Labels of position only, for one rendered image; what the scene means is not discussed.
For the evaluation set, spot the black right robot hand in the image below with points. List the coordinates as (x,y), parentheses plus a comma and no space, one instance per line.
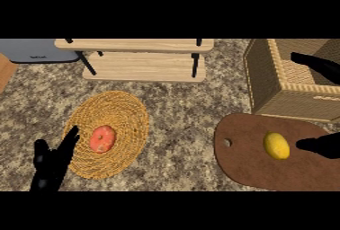
(323,146)

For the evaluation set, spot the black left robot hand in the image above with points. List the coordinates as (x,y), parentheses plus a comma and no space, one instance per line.
(50,167)

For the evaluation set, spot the yellow lemon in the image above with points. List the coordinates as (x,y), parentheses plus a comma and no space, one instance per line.
(277,146)

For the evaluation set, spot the brown wooden cutting board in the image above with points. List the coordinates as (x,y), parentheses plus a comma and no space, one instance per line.
(257,167)

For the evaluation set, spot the square wicker basket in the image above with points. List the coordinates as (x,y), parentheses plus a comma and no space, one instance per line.
(283,99)

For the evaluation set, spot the red-orange round fruit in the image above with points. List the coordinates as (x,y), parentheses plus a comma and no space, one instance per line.
(103,139)

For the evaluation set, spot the round woven straw placemat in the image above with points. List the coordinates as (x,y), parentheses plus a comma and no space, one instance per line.
(121,113)

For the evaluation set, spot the brown wooden block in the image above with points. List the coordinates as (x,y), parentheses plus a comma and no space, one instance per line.
(7,72)

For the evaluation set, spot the pale wooden tiered shelf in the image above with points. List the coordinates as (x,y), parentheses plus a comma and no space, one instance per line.
(141,67)

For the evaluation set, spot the grey rounded appliance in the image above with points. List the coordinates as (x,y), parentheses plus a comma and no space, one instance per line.
(36,49)

